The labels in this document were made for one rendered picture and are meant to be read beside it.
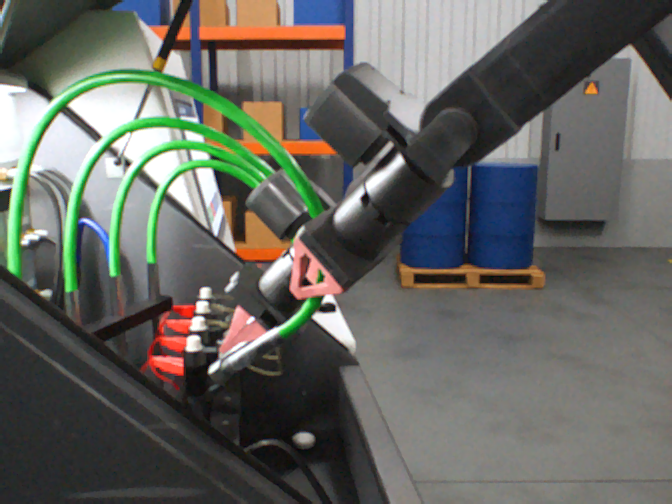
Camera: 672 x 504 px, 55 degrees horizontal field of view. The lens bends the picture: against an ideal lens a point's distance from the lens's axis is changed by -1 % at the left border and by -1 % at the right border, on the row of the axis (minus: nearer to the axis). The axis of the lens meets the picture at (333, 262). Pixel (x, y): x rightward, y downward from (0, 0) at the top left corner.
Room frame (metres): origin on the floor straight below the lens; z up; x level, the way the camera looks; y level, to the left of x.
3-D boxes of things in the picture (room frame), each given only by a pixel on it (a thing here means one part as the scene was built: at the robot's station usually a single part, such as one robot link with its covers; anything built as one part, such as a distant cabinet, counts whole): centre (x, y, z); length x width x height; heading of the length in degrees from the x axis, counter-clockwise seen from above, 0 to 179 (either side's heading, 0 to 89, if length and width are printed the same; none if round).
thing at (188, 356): (0.74, 0.16, 1.00); 0.05 x 0.03 x 0.21; 97
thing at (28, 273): (0.95, 0.46, 1.20); 0.13 x 0.03 x 0.31; 7
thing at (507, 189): (5.70, -1.18, 0.51); 1.20 x 0.85 x 1.02; 88
